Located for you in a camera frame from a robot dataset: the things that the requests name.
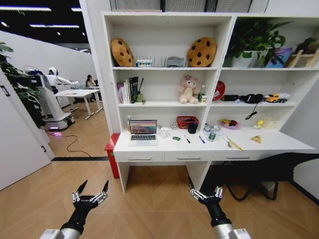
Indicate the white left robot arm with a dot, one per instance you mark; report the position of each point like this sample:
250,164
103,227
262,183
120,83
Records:
71,234

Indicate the pink plush toy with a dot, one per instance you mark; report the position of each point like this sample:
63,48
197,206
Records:
188,90

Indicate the black rectangular box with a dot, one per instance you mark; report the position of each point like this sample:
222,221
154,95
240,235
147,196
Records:
230,97

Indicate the white door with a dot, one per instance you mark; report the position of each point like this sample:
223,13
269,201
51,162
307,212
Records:
17,144

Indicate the white standing table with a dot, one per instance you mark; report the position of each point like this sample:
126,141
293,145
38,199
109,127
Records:
77,93

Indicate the white wheeled robot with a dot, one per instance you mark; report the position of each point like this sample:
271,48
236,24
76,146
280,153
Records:
49,99

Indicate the purple bowl with fruit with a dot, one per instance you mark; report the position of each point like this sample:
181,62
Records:
230,123

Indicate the reed diffuser with dark sticks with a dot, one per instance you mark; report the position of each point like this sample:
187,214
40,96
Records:
140,97

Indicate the green bottle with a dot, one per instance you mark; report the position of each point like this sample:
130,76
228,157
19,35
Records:
201,93

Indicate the black fuzzy headset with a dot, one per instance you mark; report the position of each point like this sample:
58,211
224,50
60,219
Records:
252,98

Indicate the red cabinet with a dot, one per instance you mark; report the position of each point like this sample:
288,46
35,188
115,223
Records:
112,154

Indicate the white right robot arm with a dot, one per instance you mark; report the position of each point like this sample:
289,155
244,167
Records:
226,232

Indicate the red mesh basket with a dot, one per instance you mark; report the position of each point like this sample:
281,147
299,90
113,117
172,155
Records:
183,120

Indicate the pink book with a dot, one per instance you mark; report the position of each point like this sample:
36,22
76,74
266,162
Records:
120,93

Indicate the white books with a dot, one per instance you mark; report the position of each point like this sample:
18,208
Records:
127,90

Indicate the black pen holder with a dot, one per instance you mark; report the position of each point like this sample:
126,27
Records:
192,129

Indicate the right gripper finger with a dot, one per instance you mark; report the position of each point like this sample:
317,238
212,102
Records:
194,193
218,192

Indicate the yellow triangle toy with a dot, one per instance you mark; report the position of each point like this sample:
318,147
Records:
256,140

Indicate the clear plastic packaging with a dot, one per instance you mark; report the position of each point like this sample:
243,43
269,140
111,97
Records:
211,128

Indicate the grey plastic tray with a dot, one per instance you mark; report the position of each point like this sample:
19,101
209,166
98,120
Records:
175,62

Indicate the silver laptop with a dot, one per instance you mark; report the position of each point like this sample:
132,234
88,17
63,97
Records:
143,133

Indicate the black book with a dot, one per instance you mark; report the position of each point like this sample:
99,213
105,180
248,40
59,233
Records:
134,89

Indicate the purple blue picture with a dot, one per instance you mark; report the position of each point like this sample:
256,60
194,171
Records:
279,57

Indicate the small box with coloured print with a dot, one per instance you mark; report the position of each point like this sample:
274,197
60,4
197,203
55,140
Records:
144,63

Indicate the green toy car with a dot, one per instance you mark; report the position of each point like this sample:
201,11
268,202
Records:
176,138

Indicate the small white jar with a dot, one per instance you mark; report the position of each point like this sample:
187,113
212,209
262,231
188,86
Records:
204,99

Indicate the green potted plant white pot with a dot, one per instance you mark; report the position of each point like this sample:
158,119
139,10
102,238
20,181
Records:
253,39

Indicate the tall green leafy plant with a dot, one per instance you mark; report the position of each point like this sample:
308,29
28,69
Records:
22,87

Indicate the wooden easel stand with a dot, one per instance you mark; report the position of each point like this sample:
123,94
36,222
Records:
302,59

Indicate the black folding chair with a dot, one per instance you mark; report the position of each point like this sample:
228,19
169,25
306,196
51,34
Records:
261,169

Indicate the red round fan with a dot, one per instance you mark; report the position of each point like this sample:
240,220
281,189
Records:
219,90

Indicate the yellow ruler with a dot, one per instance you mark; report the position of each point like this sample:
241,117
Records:
234,144

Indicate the round cookie pillow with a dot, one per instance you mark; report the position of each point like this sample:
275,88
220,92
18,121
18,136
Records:
121,52
201,52

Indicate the white mug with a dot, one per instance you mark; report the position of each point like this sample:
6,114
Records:
164,132

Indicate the white desk with shelves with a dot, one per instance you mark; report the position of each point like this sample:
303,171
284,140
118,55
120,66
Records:
162,149

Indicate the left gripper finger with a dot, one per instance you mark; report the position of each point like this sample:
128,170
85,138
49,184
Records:
101,195
77,193

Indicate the black marker pen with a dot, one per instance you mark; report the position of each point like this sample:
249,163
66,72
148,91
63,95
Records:
187,139

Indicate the small white carton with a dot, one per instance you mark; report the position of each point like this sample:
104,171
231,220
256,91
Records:
174,126

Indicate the blue pen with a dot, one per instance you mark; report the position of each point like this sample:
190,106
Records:
202,139

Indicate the person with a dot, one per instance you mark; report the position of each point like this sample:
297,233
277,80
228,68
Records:
90,81

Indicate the yellow toy truck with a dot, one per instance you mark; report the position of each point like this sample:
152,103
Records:
272,97

